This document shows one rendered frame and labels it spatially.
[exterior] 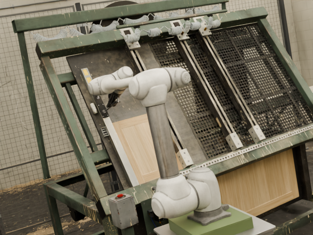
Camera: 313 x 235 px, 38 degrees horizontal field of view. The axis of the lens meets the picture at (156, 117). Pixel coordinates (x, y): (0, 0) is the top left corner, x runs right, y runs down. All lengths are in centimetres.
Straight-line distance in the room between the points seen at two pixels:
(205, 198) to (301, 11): 781
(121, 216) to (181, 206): 54
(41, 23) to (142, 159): 145
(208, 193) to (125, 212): 58
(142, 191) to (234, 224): 84
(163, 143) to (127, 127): 100
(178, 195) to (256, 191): 171
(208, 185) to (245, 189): 145
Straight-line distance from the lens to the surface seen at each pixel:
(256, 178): 391
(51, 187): 402
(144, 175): 312
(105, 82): 270
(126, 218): 276
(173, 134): 328
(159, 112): 226
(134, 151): 317
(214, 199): 244
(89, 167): 300
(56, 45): 337
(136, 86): 221
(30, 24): 385
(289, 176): 417
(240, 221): 243
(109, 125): 318
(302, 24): 994
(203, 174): 240
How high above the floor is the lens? 173
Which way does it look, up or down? 8 degrees down
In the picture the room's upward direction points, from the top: 11 degrees counter-clockwise
